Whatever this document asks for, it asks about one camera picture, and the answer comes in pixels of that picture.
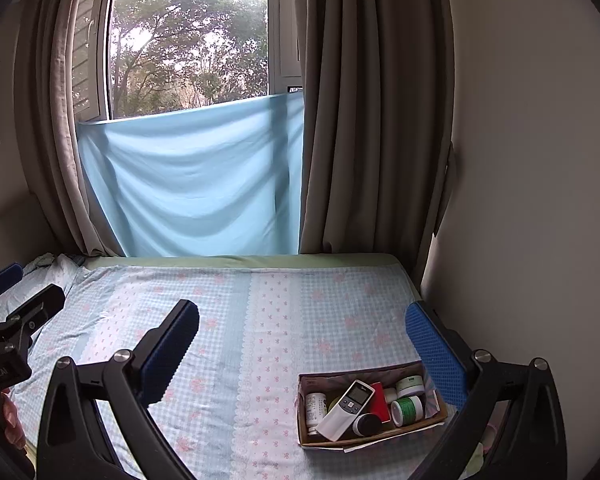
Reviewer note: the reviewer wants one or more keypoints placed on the glass window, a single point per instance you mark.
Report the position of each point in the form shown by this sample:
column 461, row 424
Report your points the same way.
column 180, row 35

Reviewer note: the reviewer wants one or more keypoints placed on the white jar with green label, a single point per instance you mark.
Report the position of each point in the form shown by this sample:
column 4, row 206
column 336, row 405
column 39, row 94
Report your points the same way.
column 407, row 408

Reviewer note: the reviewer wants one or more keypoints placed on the pale green plastic jar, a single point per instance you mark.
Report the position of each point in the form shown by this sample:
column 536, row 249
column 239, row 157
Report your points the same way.
column 410, row 385

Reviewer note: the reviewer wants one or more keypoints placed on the red cardboard box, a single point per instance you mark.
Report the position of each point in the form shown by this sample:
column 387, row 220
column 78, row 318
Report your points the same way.
column 380, row 402

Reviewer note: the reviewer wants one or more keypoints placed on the person's left hand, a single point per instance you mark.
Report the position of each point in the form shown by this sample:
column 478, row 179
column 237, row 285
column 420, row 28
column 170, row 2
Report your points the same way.
column 15, row 427

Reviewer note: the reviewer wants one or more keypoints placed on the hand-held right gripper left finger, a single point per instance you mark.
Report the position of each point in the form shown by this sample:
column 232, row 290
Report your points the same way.
column 170, row 355

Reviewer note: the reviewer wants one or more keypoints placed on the grey jar with black lid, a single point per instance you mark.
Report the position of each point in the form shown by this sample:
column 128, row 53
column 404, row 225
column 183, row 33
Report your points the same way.
column 366, row 425

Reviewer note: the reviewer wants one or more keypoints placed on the light blue hanging cloth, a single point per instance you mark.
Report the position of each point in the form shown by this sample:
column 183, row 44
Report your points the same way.
column 190, row 175

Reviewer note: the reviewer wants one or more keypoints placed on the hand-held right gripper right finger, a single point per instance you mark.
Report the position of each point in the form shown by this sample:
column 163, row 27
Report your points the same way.
column 435, row 355

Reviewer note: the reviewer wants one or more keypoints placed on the white plastic bottle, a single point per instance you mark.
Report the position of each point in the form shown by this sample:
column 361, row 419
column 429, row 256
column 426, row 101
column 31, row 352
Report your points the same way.
column 315, row 410

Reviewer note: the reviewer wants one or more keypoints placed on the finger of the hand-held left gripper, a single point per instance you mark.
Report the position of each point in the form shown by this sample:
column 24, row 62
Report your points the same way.
column 2, row 280
column 42, row 305

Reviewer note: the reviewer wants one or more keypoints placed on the crumpled pale cloth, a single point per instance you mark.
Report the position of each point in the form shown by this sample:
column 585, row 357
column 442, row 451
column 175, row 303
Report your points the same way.
column 50, row 261

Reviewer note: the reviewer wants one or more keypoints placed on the brown cardboard storage box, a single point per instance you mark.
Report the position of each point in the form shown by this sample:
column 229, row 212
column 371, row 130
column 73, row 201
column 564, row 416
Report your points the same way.
column 310, row 442

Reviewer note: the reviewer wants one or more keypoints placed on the green mattress cover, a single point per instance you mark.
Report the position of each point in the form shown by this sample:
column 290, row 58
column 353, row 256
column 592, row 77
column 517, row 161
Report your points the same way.
column 280, row 260

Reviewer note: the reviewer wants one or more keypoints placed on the blue checked bow-print bed sheet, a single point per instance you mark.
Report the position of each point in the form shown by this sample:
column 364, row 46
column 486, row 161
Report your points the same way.
column 260, row 340

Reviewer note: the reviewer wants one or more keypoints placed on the grey-brown curtain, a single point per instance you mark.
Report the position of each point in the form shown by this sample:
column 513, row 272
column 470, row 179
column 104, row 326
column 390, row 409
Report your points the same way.
column 370, row 110
column 50, row 135

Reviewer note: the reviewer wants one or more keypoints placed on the white remote control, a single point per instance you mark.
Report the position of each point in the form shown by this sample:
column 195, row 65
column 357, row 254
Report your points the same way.
column 342, row 410

